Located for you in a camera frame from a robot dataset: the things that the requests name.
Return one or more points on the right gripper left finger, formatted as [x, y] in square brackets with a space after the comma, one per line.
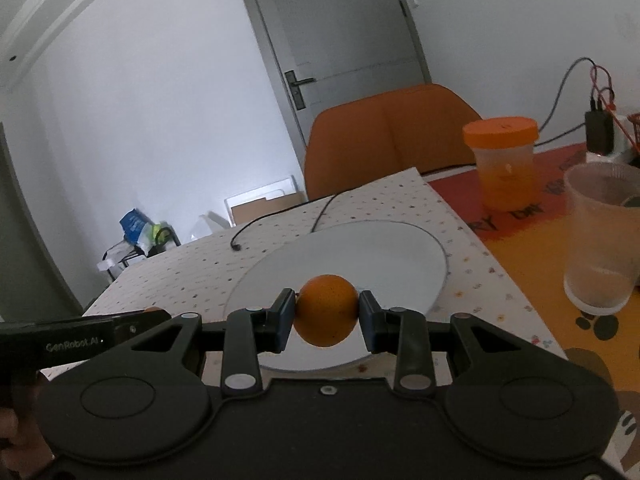
[250, 332]

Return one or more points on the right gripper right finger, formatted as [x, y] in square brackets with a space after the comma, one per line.
[404, 334]

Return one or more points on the large orange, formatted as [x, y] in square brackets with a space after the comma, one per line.
[326, 310]

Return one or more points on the person's left hand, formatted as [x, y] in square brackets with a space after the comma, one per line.
[27, 452]

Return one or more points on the olive green side door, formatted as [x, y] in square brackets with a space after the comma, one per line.
[32, 287]

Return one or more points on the white ceramic plate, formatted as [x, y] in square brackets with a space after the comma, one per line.
[401, 264]

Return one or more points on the dotted white tablecloth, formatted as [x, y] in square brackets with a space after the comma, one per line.
[200, 276]

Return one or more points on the white plastic bag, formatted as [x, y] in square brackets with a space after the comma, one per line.
[207, 225]

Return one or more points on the cardboard and white board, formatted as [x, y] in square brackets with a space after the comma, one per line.
[273, 197]

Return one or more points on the black metal storage rack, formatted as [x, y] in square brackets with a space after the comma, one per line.
[123, 254]

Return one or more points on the orange cartoon table mat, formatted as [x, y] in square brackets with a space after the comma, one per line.
[534, 246]

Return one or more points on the blue plastic bag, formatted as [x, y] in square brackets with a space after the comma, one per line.
[137, 228]

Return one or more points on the orange chair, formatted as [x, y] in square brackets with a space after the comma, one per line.
[362, 141]

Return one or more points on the orange lidded plastic jar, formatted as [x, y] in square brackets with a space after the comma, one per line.
[503, 148]

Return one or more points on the clear textured plastic cup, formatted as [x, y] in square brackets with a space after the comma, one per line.
[602, 259]

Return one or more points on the black power adapter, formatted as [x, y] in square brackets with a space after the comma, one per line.
[599, 132]

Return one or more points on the grey door with handle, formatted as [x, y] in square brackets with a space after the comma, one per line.
[323, 53]

